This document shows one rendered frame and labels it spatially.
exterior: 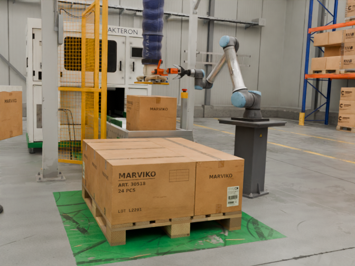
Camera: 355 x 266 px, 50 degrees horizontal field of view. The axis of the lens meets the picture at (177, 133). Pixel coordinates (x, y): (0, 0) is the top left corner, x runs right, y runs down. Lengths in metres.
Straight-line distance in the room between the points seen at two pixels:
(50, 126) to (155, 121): 1.17
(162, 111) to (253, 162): 1.06
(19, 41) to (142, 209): 10.27
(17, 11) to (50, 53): 8.29
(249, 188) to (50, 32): 2.62
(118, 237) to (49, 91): 2.17
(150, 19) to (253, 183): 2.00
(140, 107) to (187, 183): 1.39
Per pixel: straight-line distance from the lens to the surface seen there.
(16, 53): 12.45
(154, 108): 3.91
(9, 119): 3.20
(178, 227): 2.76
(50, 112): 4.34
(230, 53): 3.84
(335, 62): 11.98
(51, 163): 4.42
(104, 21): 4.52
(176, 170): 2.64
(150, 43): 4.15
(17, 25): 12.52
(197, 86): 4.12
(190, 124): 7.12
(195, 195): 2.74
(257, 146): 3.83
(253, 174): 3.86
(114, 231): 2.62
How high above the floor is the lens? 1.06
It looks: 7 degrees down
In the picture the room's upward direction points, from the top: 2 degrees clockwise
